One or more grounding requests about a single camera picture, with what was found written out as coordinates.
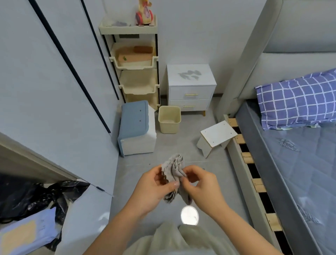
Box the person's left hand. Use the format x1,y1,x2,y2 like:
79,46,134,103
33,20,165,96
125,165,181,218

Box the person's right hand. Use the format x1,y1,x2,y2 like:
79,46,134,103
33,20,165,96
180,165,229,216

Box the grey sock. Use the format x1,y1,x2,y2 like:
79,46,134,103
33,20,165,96
161,154,194,206

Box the person's left forearm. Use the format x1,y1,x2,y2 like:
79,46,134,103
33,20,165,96
83,205,153,255

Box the person's right forearm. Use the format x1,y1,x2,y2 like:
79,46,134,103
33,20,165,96
204,203,284,255

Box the person's beige trousers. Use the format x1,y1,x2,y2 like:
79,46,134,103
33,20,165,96
123,221,239,255

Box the small white wooden stool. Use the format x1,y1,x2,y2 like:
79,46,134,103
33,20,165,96
196,120,239,158

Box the blue white storage stool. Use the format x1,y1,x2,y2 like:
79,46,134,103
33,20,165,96
117,100,157,157

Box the cream plastic waste bin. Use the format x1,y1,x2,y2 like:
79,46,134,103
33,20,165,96
158,106,182,134

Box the white two-drawer nightstand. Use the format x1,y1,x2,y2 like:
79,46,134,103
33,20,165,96
166,64,217,116

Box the grey quilted mattress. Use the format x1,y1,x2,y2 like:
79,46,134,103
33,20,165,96
235,101,336,255

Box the cream tiered storage rack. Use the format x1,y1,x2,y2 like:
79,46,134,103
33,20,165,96
99,15,160,111

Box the black plastic bag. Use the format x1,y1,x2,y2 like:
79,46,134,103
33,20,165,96
0,174,91,253

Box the blue checked pillow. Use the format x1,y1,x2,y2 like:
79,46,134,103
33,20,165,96
255,68,336,131

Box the light blue wardrobe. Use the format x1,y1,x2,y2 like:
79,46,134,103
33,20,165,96
0,0,124,255

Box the pale blue flat package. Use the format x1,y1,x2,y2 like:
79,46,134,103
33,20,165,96
0,207,63,255

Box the pink yellow duck toy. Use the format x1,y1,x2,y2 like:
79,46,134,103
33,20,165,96
135,0,154,27

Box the grey upholstered bed frame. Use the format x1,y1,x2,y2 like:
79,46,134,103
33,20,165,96
216,0,336,255

